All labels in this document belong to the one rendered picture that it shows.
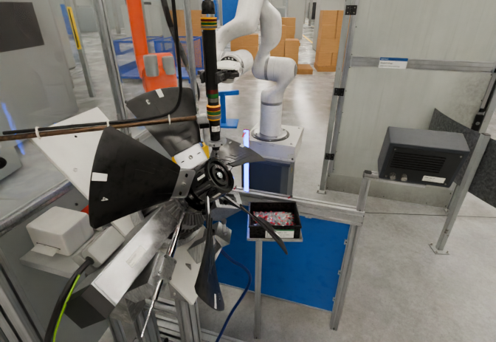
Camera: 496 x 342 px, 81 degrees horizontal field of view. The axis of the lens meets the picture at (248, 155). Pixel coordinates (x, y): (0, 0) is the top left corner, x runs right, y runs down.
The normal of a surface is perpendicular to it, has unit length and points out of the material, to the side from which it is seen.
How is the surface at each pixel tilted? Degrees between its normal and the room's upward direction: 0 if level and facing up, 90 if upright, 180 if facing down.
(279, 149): 90
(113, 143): 69
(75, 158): 50
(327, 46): 90
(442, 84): 90
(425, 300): 0
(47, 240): 90
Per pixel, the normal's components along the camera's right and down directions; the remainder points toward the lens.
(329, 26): -0.06, 0.46
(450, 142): -0.07, -0.74
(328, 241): -0.29, 0.44
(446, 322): 0.00, -0.89
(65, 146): 0.73, -0.47
